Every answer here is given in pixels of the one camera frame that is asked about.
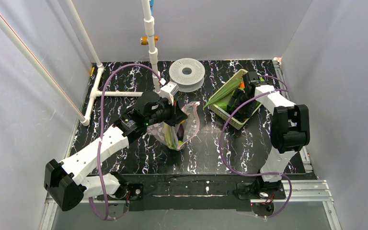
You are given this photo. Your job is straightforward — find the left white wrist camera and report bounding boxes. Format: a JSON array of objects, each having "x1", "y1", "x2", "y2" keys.
[{"x1": 158, "y1": 81, "x2": 179, "y2": 105}]

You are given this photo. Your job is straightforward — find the grey filament spool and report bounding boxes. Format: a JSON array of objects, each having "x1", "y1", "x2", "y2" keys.
[{"x1": 169, "y1": 58, "x2": 206, "y2": 92}]

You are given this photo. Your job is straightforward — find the orange pipe clamp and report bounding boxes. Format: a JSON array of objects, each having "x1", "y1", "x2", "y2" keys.
[{"x1": 140, "y1": 36, "x2": 158, "y2": 46}]

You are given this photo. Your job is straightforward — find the toy celery stalk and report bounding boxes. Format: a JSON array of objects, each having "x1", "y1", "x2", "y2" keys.
[{"x1": 164, "y1": 124, "x2": 178, "y2": 150}]

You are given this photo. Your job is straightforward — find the clear pink zip top bag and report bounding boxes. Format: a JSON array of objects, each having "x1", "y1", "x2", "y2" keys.
[{"x1": 147, "y1": 101, "x2": 200, "y2": 150}]

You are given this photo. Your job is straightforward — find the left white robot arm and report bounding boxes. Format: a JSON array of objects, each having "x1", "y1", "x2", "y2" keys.
[{"x1": 44, "y1": 92, "x2": 188, "y2": 211}]

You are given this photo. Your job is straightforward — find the green toy okra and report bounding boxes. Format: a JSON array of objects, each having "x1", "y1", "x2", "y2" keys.
[{"x1": 203, "y1": 79, "x2": 242, "y2": 109}]

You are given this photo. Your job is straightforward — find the purple toy eggplant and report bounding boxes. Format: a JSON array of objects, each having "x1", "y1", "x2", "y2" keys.
[{"x1": 176, "y1": 124, "x2": 184, "y2": 141}]

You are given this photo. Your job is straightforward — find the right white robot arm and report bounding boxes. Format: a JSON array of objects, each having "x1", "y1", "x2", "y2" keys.
[{"x1": 227, "y1": 72, "x2": 310, "y2": 193}]

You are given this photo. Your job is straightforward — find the green toy cucumber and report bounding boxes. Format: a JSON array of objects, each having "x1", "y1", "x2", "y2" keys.
[{"x1": 215, "y1": 102, "x2": 228, "y2": 111}]

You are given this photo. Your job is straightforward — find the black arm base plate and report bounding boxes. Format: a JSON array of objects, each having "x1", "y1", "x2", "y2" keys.
[{"x1": 108, "y1": 172, "x2": 286, "y2": 211}]

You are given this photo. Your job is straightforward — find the white PVC pipe frame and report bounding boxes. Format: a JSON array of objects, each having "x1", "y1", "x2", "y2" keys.
[{"x1": 0, "y1": 0, "x2": 163, "y2": 127}]

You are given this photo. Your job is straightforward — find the green perforated plastic basket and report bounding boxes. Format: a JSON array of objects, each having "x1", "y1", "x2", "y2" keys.
[{"x1": 206, "y1": 69, "x2": 262, "y2": 130}]

